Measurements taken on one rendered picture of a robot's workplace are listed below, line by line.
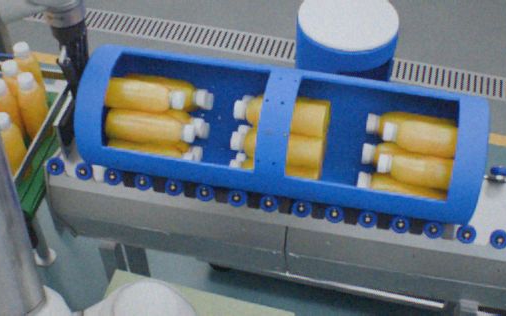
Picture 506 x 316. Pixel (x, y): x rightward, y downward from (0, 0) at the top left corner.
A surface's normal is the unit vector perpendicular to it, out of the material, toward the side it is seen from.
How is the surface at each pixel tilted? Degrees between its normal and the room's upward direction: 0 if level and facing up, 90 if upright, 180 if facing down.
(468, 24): 0
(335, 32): 0
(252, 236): 70
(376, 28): 0
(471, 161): 44
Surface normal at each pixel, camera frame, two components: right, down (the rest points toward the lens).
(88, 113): -0.17, 0.16
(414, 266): -0.20, 0.46
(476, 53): 0.00, -0.66
